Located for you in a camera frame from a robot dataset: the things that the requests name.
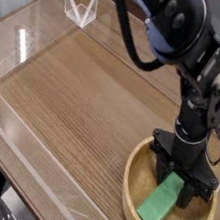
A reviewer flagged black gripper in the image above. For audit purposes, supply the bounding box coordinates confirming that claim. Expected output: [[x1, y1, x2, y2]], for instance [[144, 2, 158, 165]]
[[152, 125, 220, 208]]

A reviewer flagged green rectangular block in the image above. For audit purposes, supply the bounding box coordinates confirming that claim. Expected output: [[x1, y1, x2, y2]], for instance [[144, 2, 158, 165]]
[[136, 172, 184, 220]]

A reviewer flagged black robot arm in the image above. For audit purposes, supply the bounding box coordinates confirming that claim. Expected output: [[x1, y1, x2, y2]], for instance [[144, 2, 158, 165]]
[[139, 0, 220, 208]]

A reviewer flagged brown wooden bowl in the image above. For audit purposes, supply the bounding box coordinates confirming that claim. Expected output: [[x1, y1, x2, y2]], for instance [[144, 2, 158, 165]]
[[122, 137, 218, 220]]

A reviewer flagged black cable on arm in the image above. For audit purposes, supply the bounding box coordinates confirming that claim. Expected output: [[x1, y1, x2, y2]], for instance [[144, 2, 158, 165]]
[[97, 0, 177, 75]]

